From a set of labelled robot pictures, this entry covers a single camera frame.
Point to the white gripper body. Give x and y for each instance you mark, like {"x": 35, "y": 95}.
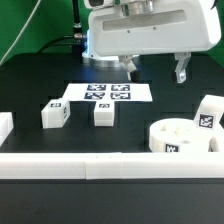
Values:
{"x": 172, "y": 26}

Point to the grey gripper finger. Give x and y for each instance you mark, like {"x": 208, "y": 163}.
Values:
{"x": 130, "y": 68}
{"x": 180, "y": 70}

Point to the white round stool seat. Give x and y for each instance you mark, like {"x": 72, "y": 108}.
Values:
{"x": 184, "y": 136}

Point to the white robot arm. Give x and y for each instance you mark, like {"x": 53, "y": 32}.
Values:
{"x": 130, "y": 7}

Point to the white marker sheet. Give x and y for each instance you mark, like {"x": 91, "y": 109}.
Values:
{"x": 106, "y": 91}

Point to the white front fence wall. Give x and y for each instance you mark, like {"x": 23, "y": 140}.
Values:
{"x": 89, "y": 166}

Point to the white fence wall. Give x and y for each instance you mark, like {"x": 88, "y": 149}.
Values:
{"x": 6, "y": 125}
{"x": 89, "y": 166}

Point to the white left fence wall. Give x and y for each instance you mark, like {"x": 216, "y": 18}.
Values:
{"x": 6, "y": 125}

